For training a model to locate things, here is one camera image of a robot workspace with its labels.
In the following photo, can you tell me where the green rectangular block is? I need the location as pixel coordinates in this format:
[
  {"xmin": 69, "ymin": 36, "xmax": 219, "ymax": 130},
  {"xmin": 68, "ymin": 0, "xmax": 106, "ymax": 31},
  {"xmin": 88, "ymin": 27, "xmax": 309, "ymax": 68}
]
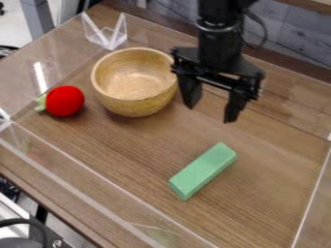
[{"xmin": 168, "ymin": 142, "xmax": 237, "ymax": 201}]

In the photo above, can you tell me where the wooden bowl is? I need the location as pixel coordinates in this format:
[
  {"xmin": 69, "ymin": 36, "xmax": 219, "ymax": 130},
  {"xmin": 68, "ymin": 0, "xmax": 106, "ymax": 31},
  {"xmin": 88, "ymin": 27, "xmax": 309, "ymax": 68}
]
[{"xmin": 90, "ymin": 47, "xmax": 177, "ymax": 117}]

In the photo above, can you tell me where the clear acrylic tray enclosure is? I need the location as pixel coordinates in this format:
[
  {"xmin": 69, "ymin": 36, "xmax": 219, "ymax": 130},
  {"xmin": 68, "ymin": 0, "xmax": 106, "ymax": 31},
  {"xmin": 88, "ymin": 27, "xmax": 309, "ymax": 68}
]
[{"xmin": 0, "ymin": 19, "xmax": 331, "ymax": 248}]

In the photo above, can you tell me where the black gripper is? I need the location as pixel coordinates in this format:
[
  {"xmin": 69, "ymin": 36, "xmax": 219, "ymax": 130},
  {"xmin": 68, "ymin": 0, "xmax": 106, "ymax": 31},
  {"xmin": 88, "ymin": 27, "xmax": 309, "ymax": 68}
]
[{"xmin": 171, "ymin": 47, "xmax": 265, "ymax": 123}]

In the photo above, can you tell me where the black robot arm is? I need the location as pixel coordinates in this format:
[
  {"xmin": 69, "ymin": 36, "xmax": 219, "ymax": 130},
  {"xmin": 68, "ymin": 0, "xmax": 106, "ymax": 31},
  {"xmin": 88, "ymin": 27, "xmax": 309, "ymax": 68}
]
[{"xmin": 171, "ymin": 0, "xmax": 268, "ymax": 123}]

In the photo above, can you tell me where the black metal base bracket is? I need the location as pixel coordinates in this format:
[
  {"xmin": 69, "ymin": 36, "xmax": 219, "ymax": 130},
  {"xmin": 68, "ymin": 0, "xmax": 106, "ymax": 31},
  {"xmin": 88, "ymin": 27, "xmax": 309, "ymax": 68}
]
[{"xmin": 28, "ymin": 216, "xmax": 73, "ymax": 248}]

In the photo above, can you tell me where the red plush fruit green leaf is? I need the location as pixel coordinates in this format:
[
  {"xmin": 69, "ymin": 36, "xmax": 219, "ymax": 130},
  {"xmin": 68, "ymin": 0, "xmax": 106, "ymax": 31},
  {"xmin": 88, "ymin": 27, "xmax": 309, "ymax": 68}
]
[{"xmin": 34, "ymin": 85, "xmax": 84, "ymax": 117}]

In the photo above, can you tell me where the clear acrylic corner bracket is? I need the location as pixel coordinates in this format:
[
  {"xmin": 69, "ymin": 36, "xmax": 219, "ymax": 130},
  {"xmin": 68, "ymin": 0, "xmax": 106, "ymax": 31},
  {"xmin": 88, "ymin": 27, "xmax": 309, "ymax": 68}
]
[{"xmin": 81, "ymin": 12, "xmax": 128, "ymax": 50}]

